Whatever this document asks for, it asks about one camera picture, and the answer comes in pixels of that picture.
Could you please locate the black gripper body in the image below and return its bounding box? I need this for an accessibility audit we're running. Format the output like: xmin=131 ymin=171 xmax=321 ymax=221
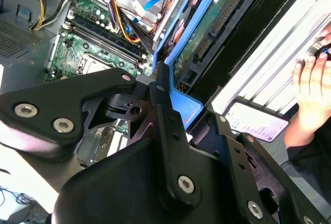
xmin=51 ymin=135 xmax=249 ymax=224

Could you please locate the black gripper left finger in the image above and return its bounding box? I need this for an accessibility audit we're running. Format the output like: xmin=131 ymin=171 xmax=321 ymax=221
xmin=0 ymin=62 xmax=203 ymax=211

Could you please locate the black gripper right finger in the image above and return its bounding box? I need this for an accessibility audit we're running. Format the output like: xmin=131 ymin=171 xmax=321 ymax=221
xmin=205 ymin=109 xmax=325 ymax=224

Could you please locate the hard disk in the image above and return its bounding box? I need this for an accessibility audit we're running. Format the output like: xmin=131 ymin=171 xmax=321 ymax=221
xmin=152 ymin=0 xmax=320 ymax=129

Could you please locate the round black tool blue ring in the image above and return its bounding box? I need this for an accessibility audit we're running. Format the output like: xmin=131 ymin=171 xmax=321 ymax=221
xmin=306 ymin=39 xmax=331 ymax=63

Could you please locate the person's hand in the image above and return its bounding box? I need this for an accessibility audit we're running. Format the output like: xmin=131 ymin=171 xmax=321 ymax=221
xmin=284 ymin=26 xmax=331 ymax=148

